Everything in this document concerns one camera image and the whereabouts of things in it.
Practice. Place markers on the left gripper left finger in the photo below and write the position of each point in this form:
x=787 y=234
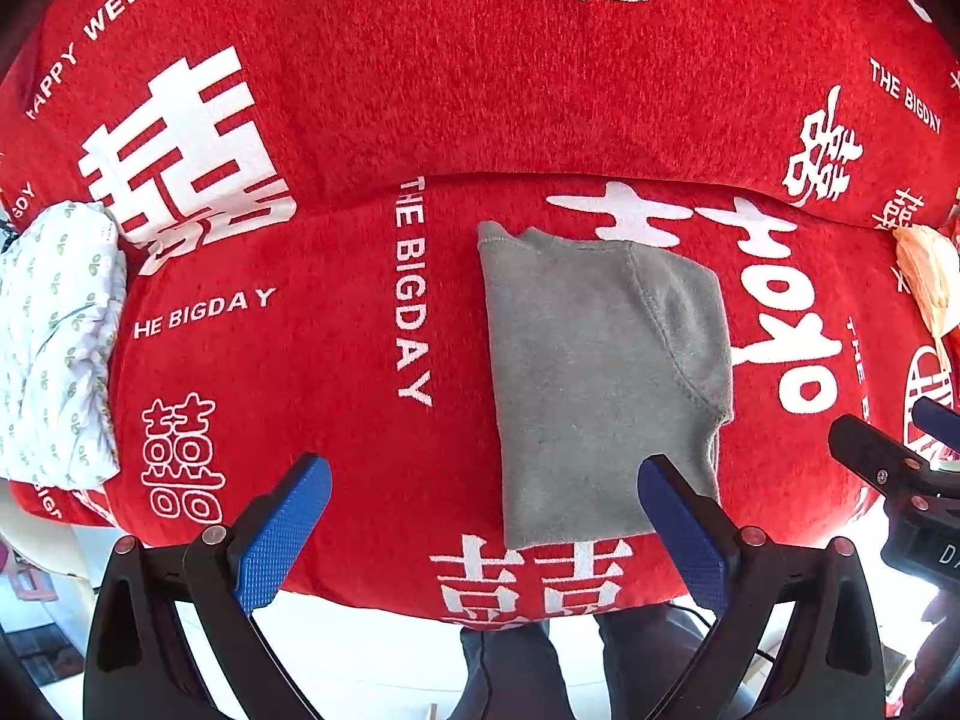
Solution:
x=272 y=531

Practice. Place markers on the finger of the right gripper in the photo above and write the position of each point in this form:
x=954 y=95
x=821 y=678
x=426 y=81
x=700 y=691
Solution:
x=869 y=453
x=937 y=421

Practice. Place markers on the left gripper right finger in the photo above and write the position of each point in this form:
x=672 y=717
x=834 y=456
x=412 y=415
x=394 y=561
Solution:
x=698 y=536

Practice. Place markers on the grey knit garment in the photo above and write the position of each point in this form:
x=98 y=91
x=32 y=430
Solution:
x=603 y=353

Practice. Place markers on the blue denim jeans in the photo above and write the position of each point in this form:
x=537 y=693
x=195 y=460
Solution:
x=515 y=673

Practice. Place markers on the orange tassel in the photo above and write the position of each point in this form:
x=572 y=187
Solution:
x=929 y=261

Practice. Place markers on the white floral cloth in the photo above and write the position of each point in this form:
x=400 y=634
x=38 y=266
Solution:
x=64 y=282

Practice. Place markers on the red bedspread white characters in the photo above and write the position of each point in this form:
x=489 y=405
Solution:
x=298 y=187

